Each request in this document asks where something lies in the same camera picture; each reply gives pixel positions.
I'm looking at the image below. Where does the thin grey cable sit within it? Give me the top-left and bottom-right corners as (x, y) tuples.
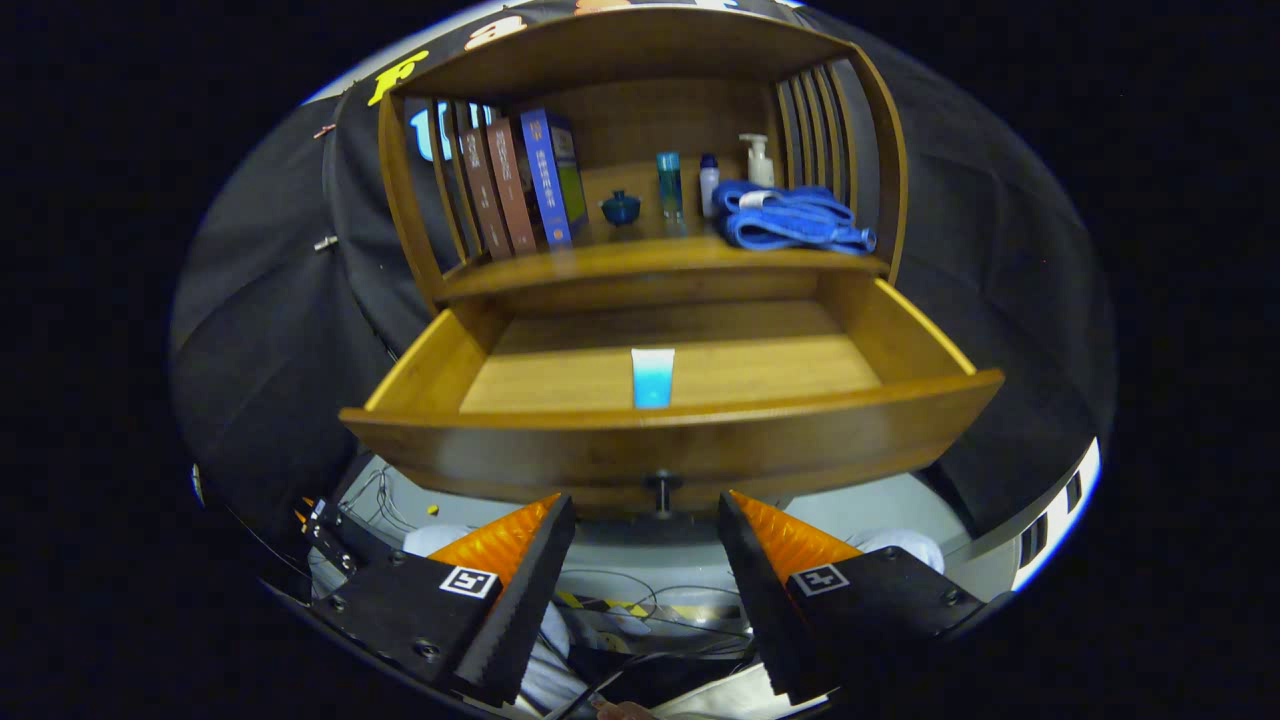
(340, 465), (421, 536)

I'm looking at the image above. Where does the white panel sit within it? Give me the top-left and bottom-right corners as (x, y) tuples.
(1012, 437), (1103, 593)

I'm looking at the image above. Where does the wooden cabinet with slatted shelf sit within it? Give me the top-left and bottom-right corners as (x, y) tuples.
(378, 5), (909, 316)

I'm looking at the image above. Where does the thin black cable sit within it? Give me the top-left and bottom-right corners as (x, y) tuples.
(545, 568), (763, 720)

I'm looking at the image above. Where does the yellow black floor tape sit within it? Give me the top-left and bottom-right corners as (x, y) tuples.
(553, 590), (746, 623)

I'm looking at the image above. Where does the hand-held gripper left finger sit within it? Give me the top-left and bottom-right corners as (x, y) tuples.
(308, 492), (577, 708)

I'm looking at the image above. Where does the reddish brown book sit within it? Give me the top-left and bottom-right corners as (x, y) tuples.
(485, 115), (541, 256)

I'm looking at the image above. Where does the white pump bottle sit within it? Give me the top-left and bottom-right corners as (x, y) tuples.
(739, 133), (776, 189)

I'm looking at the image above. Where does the thick blue book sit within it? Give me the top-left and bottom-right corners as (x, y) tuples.
(519, 108), (591, 249)

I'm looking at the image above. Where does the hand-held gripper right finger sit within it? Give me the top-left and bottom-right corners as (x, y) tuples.
(716, 489), (1004, 707)

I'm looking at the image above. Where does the teal glass bottle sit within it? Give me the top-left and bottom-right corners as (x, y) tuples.
(657, 151), (684, 221)

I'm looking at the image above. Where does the folded blue towel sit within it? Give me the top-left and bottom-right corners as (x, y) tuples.
(712, 179), (878, 255)

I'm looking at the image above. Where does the wooden drawer with dark knob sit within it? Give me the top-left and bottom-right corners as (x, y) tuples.
(338, 270), (1006, 521)

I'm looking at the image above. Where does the dark brown book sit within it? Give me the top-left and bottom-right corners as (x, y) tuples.
(455, 100), (513, 263)

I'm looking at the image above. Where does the blue white cream tube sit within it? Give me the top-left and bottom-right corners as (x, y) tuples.
(631, 348), (676, 410)

